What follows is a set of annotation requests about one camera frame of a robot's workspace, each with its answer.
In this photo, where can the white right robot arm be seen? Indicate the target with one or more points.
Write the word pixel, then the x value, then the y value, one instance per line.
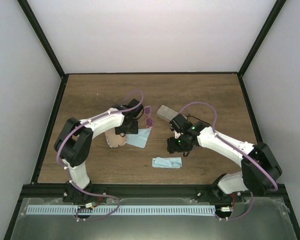
pixel 259 169

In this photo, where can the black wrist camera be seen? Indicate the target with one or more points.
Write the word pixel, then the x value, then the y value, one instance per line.
pixel 136 111
pixel 180 124

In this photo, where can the beige glasses case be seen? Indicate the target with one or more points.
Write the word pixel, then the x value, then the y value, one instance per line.
pixel 114 140

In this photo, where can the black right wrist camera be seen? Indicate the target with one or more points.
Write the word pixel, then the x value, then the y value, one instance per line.
pixel 180 124

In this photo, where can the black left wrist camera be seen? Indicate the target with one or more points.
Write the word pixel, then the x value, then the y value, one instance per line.
pixel 136 111

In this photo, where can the grey hard glasses case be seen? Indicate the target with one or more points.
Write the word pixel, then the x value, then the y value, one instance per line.
pixel 165 113

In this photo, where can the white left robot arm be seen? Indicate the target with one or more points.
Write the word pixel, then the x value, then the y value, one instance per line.
pixel 74 142

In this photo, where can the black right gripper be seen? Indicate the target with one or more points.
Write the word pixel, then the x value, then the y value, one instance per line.
pixel 172 147

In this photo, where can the light blue slotted cable duct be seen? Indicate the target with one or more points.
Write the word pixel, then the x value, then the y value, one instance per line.
pixel 125 210

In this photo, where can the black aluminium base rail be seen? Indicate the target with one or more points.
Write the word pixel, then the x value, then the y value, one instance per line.
pixel 201 192

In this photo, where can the light blue cleaning cloth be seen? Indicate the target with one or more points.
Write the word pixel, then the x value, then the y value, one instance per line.
pixel 139 140

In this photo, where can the black thin-frame sunglasses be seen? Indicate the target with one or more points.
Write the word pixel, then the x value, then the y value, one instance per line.
pixel 206 124

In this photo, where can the pink transparent sunglasses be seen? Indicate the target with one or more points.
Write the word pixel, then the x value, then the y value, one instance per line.
pixel 148 119

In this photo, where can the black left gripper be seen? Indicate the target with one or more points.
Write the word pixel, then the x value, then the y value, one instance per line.
pixel 134 130

